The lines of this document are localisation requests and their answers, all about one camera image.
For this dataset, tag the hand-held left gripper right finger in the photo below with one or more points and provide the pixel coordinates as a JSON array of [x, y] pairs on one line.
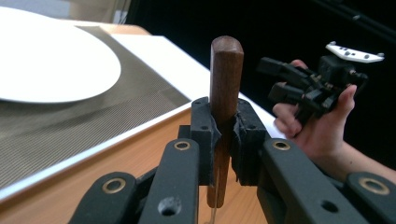
[[247, 146]]

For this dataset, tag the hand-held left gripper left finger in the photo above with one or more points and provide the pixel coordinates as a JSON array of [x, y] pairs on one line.
[[202, 137]]

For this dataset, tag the wooden tray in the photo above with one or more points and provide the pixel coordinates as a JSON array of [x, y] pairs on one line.
[[93, 168]]

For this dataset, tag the dark metal stand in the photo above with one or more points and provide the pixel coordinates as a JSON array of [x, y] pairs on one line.
[[358, 18]]

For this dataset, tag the woven beige placemat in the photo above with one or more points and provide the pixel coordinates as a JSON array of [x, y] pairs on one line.
[[62, 133]]

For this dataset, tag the white ceramic plate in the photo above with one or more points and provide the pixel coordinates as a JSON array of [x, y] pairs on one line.
[[53, 59]]

